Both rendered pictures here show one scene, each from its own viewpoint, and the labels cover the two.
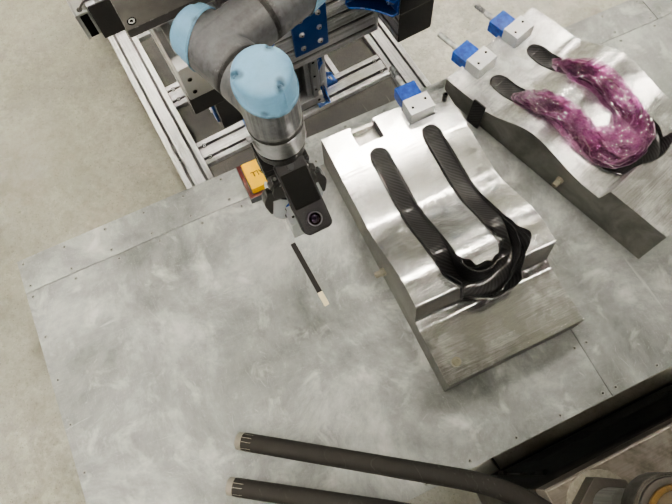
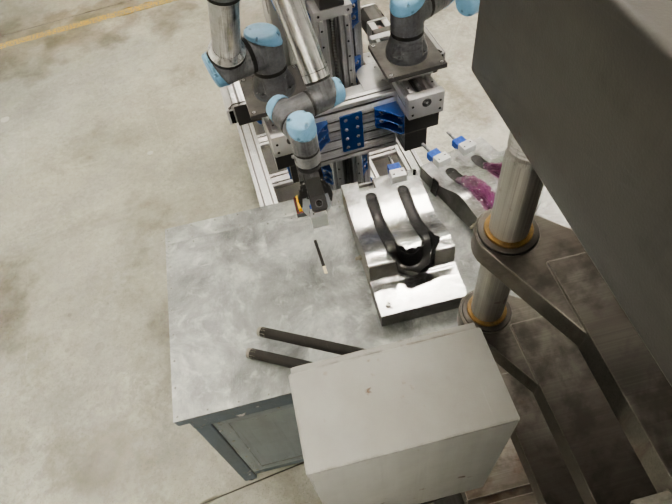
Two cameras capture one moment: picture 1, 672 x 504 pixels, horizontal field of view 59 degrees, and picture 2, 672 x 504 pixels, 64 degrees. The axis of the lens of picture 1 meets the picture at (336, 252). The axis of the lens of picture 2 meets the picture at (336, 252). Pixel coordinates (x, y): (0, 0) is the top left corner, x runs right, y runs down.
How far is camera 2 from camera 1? 75 cm
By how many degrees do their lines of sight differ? 17
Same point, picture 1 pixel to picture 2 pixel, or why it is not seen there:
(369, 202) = (359, 218)
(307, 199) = (317, 193)
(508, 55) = (459, 158)
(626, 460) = not seen: hidden behind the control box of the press
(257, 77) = (297, 121)
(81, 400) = (180, 300)
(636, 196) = not seen: hidden behind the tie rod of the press
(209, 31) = (283, 105)
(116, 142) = (232, 208)
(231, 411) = (259, 318)
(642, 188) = not seen: hidden behind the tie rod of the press
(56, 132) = (196, 197)
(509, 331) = (423, 294)
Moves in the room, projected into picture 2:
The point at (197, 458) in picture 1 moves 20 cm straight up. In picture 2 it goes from (234, 338) to (216, 304)
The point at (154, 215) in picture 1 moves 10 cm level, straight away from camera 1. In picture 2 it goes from (243, 216) to (232, 198)
